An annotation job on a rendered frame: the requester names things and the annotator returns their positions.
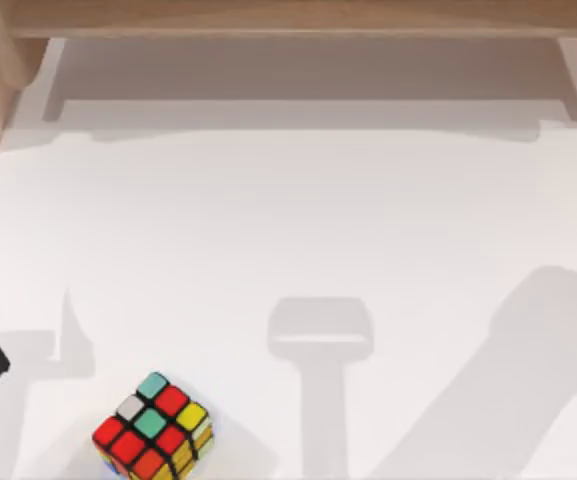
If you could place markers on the wooden cupboard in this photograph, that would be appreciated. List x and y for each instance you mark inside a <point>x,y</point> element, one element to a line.
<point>288,17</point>

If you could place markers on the multicoloured puzzle cube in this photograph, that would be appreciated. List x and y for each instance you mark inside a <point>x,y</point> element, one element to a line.
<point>150,427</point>

